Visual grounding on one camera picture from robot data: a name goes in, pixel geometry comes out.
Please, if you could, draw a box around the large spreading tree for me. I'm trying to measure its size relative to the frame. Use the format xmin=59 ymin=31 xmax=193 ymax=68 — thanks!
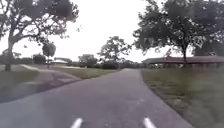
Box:
xmin=0 ymin=0 xmax=80 ymax=73

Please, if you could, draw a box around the small slender tree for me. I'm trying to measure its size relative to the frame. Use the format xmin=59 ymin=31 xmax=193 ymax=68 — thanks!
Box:
xmin=41 ymin=41 xmax=57 ymax=69

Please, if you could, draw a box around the grass field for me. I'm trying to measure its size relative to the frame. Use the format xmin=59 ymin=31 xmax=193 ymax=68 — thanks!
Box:
xmin=140 ymin=66 xmax=224 ymax=128
xmin=0 ymin=64 xmax=118 ymax=91

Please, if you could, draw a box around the small pale building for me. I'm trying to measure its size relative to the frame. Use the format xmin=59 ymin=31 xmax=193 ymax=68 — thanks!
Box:
xmin=49 ymin=59 xmax=69 ymax=66

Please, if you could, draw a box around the medium tree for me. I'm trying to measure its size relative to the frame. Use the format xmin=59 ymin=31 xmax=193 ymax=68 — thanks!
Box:
xmin=97 ymin=35 xmax=133 ymax=70

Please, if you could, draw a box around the robot's own part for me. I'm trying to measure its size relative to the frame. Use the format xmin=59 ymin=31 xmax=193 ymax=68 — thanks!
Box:
xmin=142 ymin=116 xmax=157 ymax=128
xmin=70 ymin=117 xmax=84 ymax=128

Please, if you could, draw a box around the grey side path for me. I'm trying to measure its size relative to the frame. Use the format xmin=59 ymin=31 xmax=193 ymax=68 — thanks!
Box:
xmin=0 ymin=64 xmax=83 ymax=104

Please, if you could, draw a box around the row of distant bushes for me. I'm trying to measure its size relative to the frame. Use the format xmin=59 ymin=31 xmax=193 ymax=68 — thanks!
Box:
xmin=13 ymin=53 xmax=48 ymax=66

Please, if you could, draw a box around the long low building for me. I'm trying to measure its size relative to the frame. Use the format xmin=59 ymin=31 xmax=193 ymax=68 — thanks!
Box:
xmin=141 ymin=55 xmax=224 ymax=70

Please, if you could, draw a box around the grey asphalt path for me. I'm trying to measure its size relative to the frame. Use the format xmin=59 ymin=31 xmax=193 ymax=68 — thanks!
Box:
xmin=0 ymin=68 xmax=196 ymax=128

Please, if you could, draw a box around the large dark tree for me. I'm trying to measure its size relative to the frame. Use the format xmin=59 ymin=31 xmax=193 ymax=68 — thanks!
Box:
xmin=132 ymin=0 xmax=224 ymax=68

